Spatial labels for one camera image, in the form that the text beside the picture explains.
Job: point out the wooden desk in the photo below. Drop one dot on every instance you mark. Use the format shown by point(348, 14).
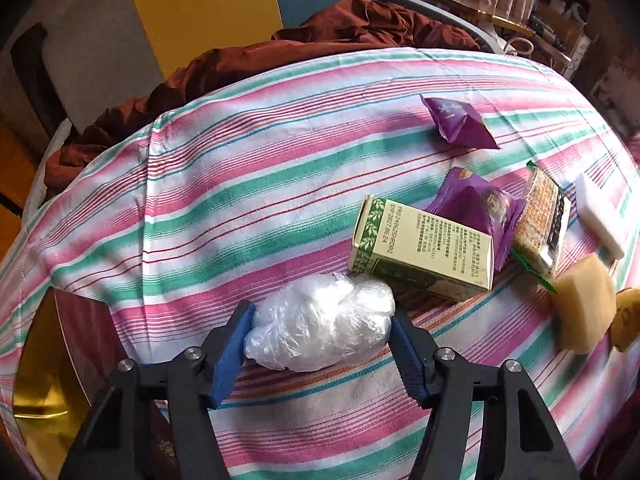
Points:
point(480, 7)

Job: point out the yellow sponge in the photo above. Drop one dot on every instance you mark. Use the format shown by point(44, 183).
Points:
point(585, 302)

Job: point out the pale green carton box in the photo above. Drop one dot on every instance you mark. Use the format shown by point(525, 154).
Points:
point(425, 250)

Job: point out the purple snack packet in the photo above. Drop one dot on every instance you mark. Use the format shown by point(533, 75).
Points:
point(457, 122)
point(482, 210)

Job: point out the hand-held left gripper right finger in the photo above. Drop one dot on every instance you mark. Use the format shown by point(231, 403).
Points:
point(412, 355)

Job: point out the clear plastic bag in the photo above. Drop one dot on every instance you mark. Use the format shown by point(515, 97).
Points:
point(320, 322)

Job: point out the yellow plush toy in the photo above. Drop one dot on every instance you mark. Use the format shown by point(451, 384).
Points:
point(629, 320)

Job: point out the grey yellow blue headboard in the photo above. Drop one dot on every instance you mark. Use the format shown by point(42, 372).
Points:
point(200, 5)

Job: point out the cluttered shelf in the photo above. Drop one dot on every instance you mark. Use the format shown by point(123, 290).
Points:
point(565, 15)

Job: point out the gold cardboard box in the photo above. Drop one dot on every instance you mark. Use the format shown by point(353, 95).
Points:
point(55, 360)

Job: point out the white foam block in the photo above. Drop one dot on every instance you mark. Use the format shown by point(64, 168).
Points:
point(600, 215)

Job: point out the cereal bar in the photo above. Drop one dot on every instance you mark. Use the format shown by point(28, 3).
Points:
point(542, 222)

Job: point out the rust brown blanket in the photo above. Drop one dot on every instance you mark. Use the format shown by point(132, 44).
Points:
point(300, 45)

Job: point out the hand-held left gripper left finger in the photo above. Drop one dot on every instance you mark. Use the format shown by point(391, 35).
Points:
point(227, 350)

